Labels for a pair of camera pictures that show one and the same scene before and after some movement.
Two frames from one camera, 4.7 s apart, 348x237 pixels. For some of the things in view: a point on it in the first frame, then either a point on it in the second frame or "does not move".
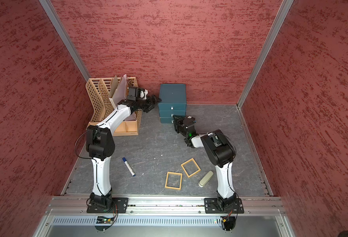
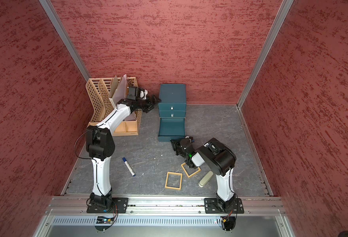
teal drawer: [170, 113] does not move
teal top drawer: [172, 106] does not move
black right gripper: [179, 121] → [175, 143]
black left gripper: [152, 104] does not move
